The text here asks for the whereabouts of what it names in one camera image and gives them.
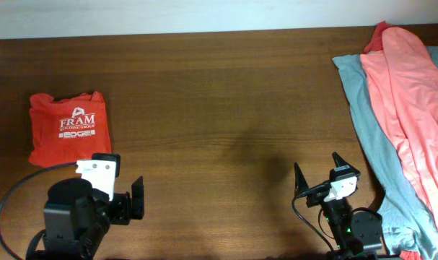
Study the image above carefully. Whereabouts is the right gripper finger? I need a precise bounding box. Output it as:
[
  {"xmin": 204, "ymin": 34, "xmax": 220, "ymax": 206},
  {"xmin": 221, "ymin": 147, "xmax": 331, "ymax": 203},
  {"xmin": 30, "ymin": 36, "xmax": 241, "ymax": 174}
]
[
  {"xmin": 331, "ymin": 152, "xmax": 361, "ymax": 177},
  {"xmin": 294, "ymin": 162, "xmax": 309, "ymax": 194}
]

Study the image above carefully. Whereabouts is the orange printed t-shirt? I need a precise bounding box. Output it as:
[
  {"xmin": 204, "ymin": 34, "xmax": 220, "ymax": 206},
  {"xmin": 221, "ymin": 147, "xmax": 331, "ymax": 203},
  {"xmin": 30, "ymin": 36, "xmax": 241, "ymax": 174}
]
[{"xmin": 29, "ymin": 92, "xmax": 112, "ymax": 168}]

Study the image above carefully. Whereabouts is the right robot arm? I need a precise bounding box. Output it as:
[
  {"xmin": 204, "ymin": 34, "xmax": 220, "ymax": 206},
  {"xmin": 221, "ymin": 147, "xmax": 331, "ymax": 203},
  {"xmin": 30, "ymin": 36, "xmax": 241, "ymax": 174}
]
[{"xmin": 292, "ymin": 152, "xmax": 382, "ymax": 260}]

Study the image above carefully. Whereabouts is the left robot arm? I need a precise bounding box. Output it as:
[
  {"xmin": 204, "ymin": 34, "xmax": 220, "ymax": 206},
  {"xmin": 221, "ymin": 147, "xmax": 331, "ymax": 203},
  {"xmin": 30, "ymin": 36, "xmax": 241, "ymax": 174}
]
[{"xmin": 26, "ymin": 177, "xmax": 144, "ymax": 259}]

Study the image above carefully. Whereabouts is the light blue t-shirt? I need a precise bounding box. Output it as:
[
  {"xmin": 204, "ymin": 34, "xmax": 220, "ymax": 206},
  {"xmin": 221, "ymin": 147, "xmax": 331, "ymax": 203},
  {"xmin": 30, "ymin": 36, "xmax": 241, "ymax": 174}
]
[{"xmin": 333, "ymin": 54, "xmax": 438, "ymax": 259}]

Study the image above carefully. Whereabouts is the salmon pink t-shirt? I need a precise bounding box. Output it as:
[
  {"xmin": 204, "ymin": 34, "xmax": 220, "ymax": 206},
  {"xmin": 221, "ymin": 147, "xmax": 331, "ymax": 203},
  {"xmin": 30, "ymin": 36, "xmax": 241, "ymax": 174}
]
[{"xmin": 360, "ymin": 26, "xmax": 438, "ymax": 230}]

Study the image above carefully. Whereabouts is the right black cable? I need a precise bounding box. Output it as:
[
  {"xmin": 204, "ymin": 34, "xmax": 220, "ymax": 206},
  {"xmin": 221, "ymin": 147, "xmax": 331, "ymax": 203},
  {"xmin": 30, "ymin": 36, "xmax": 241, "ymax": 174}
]
[{"xmin": 291, "ymin": 183, "xmax": 337, "ymax": 254}]

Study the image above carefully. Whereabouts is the black cable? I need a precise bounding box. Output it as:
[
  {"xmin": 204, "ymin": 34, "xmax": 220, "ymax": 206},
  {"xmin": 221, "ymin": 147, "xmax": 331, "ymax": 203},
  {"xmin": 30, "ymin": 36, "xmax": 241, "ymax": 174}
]
[
  {"xmin": 291, "ymin": 183, "xmax": 337, "ymax": 254},
  {"xmin": 0, "ymin": 161, "xmax": 79, "ymax": 260}
]

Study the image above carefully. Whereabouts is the left black cable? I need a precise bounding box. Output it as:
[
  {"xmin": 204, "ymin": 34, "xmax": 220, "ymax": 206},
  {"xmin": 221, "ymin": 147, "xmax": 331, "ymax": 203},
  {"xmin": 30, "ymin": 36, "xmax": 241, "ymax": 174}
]
[{"xmin": 0, "ymin": 161, "xmax": 79, "ymax": 260}]

